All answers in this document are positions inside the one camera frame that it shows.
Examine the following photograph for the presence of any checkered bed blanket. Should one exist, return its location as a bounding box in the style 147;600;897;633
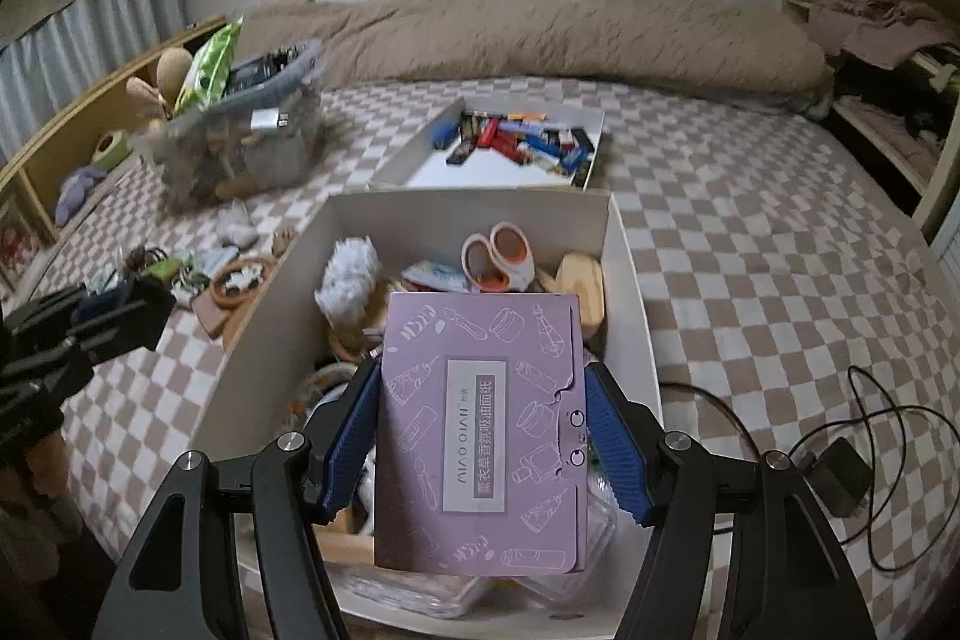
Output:
0;77;960;640

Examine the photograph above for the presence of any black power adapter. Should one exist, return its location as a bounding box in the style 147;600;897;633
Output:
806;437;875;519

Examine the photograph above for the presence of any brown plush toy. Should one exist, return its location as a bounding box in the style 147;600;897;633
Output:
126;47;194;131

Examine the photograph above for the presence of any pink clothes pile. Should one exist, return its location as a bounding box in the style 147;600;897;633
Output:
806;0;960;71

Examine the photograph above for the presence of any wooden bedside shelf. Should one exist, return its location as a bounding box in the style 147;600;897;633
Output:
0;16;230;304

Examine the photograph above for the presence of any grey curtain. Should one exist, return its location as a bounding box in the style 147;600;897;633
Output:
0;0;188;161

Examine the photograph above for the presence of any green round cushion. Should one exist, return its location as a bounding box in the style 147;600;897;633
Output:
91;130;134;169

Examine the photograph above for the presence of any clear plastic storage bin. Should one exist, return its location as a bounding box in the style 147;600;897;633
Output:
146;40;325;210

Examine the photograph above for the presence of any black cable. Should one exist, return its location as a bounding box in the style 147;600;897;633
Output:
660;366;960;573

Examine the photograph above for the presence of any green snack packet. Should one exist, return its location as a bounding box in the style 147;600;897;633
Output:
174;16;245;116

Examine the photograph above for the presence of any brown wooden board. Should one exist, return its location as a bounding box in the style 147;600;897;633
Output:
191;287;248;337

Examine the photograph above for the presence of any white fluffy ball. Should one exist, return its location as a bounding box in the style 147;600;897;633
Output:
313;237;383;319

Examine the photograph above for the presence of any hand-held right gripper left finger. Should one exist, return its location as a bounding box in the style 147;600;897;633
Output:
90;359;383;640

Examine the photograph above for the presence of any brown fluffy duvet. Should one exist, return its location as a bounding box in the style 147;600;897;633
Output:
236;0;833;112

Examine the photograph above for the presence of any large white cardboard box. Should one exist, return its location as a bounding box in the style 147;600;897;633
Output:
191;188;665;640

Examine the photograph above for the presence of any pile of colourful lighters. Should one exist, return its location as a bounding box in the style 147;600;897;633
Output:
433;111;597;172

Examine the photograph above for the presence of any purple printed paper box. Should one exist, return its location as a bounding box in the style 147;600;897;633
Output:
373;291;587;573

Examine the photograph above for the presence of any round wooden panda coaster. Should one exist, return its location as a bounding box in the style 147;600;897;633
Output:
210;257;278;311

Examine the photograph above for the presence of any purple plush toy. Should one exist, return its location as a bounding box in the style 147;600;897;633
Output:
56;164;113;229

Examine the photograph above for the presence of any grey fluffy lump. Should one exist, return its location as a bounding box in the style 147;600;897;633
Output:
217;201;256;247

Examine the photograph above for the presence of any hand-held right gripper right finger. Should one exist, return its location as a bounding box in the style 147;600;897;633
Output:
581;361;878;640

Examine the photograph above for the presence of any small wooden box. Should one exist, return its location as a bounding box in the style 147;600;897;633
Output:
555;252;605;330

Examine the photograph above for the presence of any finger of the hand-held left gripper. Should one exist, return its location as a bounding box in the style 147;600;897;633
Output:
41;310;177;371
4;276;175;330

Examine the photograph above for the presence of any shallow white tray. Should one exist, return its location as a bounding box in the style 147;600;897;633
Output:
367;98;607;193

